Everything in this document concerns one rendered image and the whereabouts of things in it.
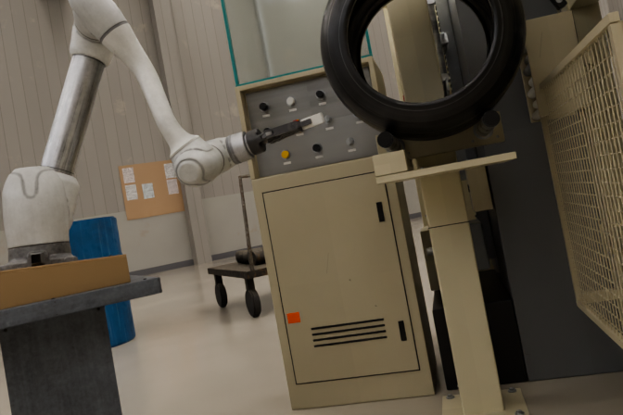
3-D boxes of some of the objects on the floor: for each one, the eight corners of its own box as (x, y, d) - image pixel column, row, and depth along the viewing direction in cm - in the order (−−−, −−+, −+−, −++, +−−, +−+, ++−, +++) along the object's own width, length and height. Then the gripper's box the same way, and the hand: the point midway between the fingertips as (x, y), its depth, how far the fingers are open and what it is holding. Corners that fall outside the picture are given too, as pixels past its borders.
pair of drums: (124, 320, 575) (108, 220, 579) (168, 333, 464) (146, 207, 468) (31, 344, 533) (14, 234, 537) (56, 363, 421) (32, 225, 425)
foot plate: (442, 398, 217) (441, 392, 217) (520, 390, 211) (519, 383, 211) (442, 428, 191) (440, 421, 191) (531, 420, 185) (529, 412, 185)
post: (462, 404, 209) (331, -292, 219) (502, 399, 206) (367, -305, 216) (463, 418, 196) (324, -321, 206) (505, 414, 193) (362, -335, 203)
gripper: (238, 130, 178) (314, 102, 173) (252, 133, 191) (324, 107, 186) (247, 155, 177) (323, 127, 172) (260, 157, 190) (331, 131, 185)
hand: (312, 120), depth 180 cm, fingers closed
